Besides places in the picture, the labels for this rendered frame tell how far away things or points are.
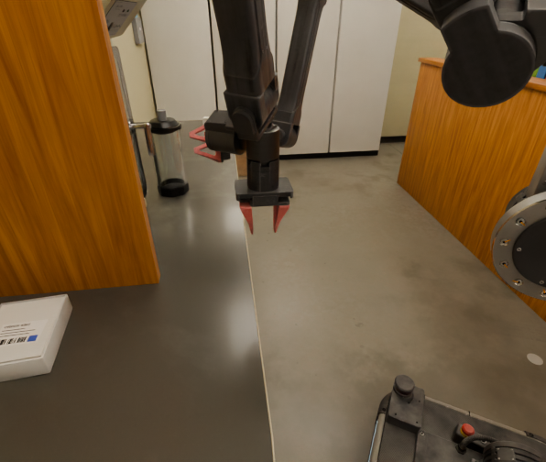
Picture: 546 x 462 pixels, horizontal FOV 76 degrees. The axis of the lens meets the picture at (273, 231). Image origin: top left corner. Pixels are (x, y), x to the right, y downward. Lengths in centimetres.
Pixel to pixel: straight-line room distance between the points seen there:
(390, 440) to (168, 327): 93
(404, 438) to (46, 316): 115
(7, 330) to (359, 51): 380
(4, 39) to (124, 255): 41
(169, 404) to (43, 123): 50
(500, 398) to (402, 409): 67
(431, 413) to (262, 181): 115
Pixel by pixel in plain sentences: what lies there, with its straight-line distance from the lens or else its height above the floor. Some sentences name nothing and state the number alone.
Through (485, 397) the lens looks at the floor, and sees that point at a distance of 198.
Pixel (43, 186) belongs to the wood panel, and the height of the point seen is 119.
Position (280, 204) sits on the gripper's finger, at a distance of 63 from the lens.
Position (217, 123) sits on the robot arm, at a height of 130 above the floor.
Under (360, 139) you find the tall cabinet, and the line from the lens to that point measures 431.
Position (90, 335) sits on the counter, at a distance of 77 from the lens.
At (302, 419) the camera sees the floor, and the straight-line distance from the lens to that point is 169.
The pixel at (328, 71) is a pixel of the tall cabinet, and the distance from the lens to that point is 402.
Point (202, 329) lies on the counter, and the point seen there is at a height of 94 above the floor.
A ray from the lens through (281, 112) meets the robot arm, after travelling 94.
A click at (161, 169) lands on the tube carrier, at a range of 119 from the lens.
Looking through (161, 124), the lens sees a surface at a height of 118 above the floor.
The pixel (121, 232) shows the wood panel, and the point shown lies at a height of 108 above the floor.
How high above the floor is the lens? 146
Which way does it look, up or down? 32 degrees down
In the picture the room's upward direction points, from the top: straight up
